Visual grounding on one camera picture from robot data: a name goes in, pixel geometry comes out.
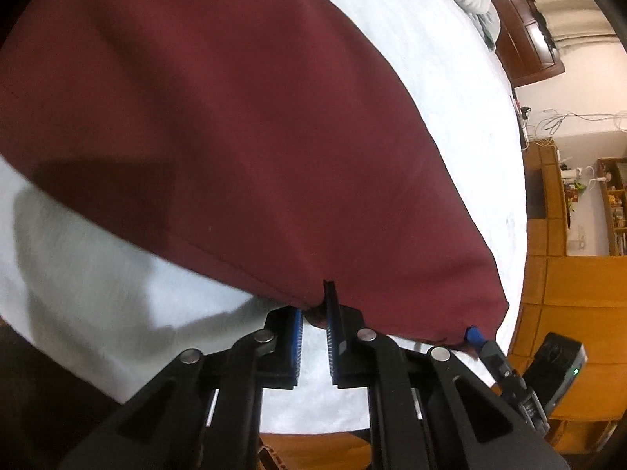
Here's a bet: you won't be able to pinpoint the wooden bookshelf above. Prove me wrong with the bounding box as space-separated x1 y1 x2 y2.
596 157 627 257

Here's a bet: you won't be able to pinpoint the light wooden cabinet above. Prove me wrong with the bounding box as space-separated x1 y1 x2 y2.
523 141 571 256

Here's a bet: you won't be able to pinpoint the maroon pants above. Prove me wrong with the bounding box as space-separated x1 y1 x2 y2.
0 0 511 346

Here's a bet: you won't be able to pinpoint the dark wooden wardrobe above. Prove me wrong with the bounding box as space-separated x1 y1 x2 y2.
490 0 566 87

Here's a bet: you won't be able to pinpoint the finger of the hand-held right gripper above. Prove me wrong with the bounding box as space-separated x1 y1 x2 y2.
464 325 548 437

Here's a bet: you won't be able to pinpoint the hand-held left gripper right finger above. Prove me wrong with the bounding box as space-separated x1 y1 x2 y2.
322 279 572 470

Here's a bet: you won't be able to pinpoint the white wall cables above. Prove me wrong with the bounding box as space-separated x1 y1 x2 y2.
530 109 627 139

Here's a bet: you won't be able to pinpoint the white bed sheet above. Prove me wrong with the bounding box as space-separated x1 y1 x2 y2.
0 0 531 434

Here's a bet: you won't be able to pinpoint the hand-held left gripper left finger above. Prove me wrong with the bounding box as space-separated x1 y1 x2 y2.
59 306 305 470

